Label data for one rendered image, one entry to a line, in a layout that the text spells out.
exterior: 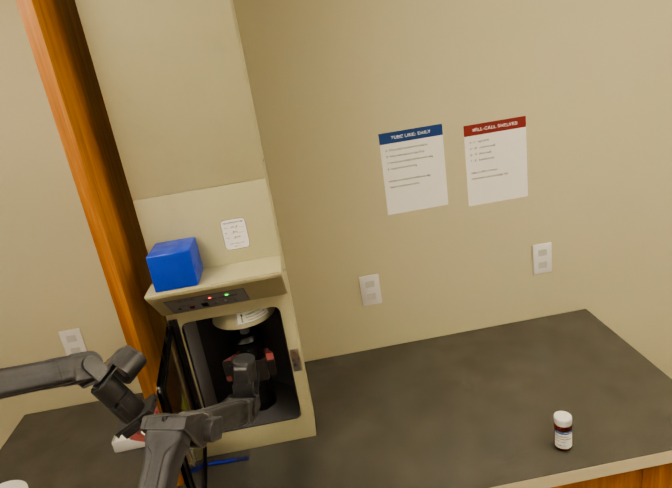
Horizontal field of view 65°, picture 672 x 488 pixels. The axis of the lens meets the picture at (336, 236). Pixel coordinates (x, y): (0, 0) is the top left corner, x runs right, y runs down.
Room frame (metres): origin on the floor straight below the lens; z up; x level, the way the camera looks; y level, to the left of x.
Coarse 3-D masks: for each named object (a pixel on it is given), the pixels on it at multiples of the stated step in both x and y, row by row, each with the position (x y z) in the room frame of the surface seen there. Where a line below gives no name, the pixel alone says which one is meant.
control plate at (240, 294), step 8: (240, 288) 1.16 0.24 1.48; (200, 296) 1.16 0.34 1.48; (208, 296) 1.17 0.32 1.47; (216, 296) 1.18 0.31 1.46; (224, 296) 1.18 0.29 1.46; (232, 296) 1.19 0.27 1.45; (240, 296) 1.20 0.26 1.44; (168, 304) 1.17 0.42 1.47; (176, 304) 1.17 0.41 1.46; (184, 304) 1.18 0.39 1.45; (192, 304) 1.19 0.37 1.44; (200, 304) 1.20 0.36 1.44; (216, 304) 1.21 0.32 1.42; (176, 312) 1.21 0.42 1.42
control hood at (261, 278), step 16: (272, 256) 1.26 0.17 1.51; (208, 272) 1.22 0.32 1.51; (224, 272) 1.20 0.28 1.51; (240, 272) 1.19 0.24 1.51; (256, 272) 1.17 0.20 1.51; (272, 272) 1.15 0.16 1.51; (192, 288) 1.14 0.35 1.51; (208, 288) 1.14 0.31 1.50; (224, 288) 1.15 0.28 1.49; (256, 288) 1.18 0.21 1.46; (272, 288) 1.20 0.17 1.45; (160, 304) 1.16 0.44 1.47; (224, 304) 1.22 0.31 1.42
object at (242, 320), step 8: (248, 312) 1.29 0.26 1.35; (256, 312) 1.29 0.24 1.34; (264, 312) 1.31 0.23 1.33; (272, 312) 1.33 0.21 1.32; (216, 320) 1.31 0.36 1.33; (224, 320) 1.29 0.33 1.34; (232, 320) 1.28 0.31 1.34; (240, 320) 1.28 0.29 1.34; (248, 320) 1.28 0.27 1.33; (256, 320) 1.28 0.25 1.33; (264, 320) 1.30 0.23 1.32; (224, 328) 1.28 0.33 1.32; (232, 328) 1.27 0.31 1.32; (240, 328) 1.27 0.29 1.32
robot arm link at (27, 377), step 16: (80, 352) 1.00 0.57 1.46; (96, 352) 1.02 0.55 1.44; (0, 368) 0.91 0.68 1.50; (16, 368) 0.92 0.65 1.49; (32, 368) 0.94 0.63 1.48; (48, 368) 0.95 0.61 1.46; (64, 368) 0.96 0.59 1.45; (80, 368) 0.98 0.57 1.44; (0, 384) 0.88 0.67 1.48; (16, 384) 0.90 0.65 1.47; (32, 384) 0.92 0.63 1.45; (48, 384) 0.93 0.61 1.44; (64, 384) 0.96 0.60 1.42
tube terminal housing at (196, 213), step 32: (192, 192) 1.25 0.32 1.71; (224, 192) 1.26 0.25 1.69; (256, 192) 1.26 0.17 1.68; (160, 224) 1.25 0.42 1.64; (192, 224) 1.25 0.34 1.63; (256, 224) 1.26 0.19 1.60; (224, 256) 1.26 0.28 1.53; (256, 256) 1.26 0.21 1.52; (288, 288) 1.31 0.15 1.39; (192, 320) 1.25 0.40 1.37; (288, 320) 1.26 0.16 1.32; (224, 448) 1.25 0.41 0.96
